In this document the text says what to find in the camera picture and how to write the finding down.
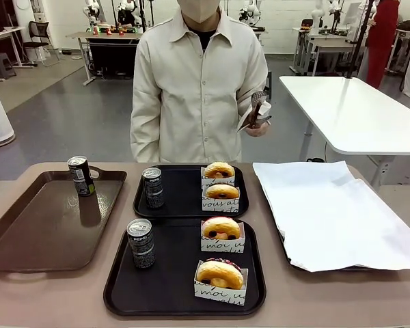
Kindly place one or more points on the person in cream jacket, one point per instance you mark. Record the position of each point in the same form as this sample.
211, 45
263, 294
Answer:
198, 95

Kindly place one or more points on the person's left forearm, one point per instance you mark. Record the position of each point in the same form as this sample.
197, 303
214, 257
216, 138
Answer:
258, 82

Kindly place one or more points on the grey plastic stool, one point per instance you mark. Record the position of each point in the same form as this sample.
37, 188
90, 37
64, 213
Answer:
1, 65

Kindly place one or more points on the person's right forearm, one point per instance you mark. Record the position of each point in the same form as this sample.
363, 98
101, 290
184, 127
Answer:
143, 130

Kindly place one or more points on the large black square tray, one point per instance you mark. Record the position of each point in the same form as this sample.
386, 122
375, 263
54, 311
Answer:
174, 283

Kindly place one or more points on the black Pepsi can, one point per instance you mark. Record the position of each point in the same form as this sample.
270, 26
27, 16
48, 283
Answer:
153, 191
141, 246

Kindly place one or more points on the person in red apron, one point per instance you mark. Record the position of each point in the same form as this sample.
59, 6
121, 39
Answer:
381, 37

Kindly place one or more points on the glazed donut in paper sleeve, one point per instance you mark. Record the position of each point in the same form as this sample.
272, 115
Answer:
220, 205

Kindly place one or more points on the plain glazed donut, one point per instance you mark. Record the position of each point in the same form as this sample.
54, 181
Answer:
213, 191

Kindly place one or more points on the white folding table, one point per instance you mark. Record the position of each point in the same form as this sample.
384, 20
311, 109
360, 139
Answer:
355, 112

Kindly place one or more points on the small black square tray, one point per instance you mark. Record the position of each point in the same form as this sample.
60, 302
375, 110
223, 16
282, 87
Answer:
184, 191

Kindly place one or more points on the black camera stand pole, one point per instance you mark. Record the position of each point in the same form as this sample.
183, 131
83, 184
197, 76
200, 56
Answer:
358, 41

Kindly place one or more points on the person's left hand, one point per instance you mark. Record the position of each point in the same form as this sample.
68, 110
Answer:
258, 130

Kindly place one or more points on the white paper sheet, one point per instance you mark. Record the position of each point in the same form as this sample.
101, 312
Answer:
321, 212

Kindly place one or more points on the black can with green base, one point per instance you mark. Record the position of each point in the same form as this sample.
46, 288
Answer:
82, 177

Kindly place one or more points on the grey background workbench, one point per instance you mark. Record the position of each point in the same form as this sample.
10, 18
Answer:
324, 46

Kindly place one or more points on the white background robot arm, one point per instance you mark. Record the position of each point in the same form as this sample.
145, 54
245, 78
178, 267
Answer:
249, 12
316, 15

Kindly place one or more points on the beige face mask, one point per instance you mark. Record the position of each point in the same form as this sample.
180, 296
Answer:
200, 10

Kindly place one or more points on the white background desk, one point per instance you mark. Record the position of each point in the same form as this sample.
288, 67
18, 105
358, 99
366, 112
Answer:
5, 32

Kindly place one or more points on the black office chair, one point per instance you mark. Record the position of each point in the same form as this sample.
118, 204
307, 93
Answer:
37, 37

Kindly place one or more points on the brown plastic serving tray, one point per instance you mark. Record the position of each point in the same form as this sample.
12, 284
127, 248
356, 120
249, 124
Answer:
37, 218

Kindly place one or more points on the black stool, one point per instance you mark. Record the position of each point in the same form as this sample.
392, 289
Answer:
269, 83

